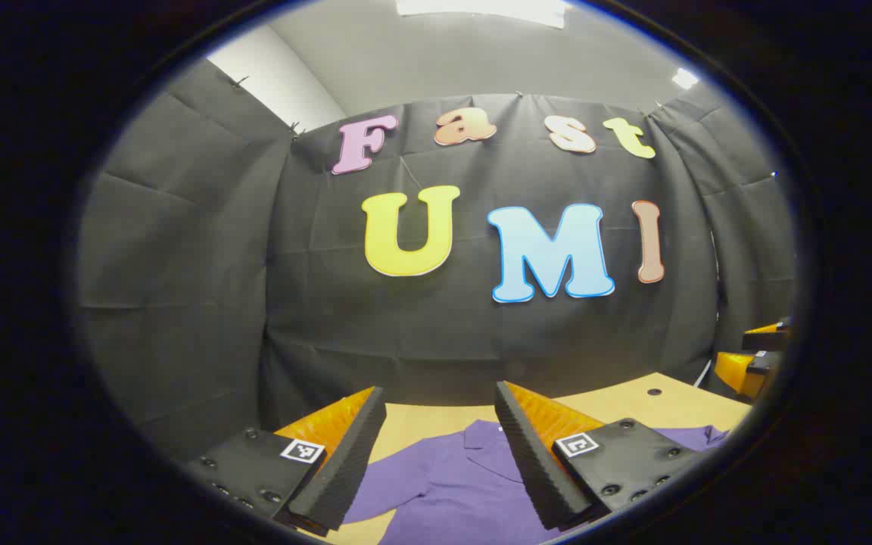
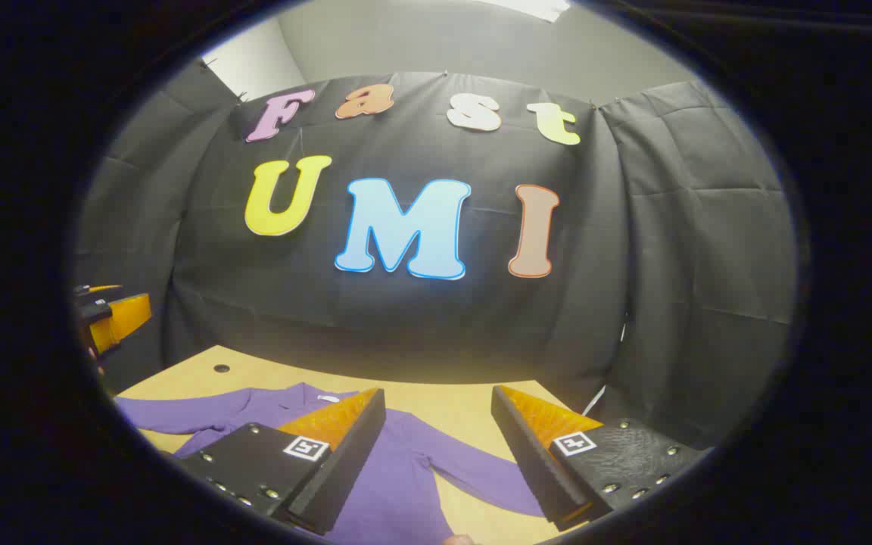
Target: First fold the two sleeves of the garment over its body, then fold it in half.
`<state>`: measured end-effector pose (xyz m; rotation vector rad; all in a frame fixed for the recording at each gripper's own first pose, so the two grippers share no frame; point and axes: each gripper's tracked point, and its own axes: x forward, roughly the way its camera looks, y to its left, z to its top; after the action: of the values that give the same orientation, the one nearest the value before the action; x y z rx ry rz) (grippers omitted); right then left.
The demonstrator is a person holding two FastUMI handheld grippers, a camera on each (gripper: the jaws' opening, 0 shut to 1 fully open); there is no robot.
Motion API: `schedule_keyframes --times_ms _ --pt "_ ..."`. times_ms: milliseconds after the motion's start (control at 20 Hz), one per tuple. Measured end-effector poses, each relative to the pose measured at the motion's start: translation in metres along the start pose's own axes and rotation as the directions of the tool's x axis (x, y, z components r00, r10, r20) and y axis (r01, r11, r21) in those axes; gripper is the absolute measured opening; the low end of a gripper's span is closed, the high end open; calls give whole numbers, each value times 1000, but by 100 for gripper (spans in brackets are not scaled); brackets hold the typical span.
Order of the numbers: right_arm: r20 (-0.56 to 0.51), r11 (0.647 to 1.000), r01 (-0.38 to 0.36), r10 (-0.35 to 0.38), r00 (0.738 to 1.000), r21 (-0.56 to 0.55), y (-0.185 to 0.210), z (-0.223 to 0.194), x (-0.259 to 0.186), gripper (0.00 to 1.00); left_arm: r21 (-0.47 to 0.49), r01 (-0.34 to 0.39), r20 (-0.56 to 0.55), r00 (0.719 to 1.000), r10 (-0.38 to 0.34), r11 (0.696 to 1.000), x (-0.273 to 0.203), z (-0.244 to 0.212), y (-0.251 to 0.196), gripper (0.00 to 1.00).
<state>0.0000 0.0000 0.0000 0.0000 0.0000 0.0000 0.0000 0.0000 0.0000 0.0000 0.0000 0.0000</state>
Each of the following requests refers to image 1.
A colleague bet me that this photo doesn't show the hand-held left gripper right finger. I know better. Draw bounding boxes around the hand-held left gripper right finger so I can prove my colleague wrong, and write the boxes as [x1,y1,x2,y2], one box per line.
[494,380,707,532]

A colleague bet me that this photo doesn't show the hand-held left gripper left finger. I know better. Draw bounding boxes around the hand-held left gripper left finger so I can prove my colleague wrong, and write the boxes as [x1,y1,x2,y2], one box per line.
[185,386,388,538]

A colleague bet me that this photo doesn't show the purple button shirt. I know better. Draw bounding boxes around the purple button shirt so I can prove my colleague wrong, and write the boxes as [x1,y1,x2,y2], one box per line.
[341,420,732,545]

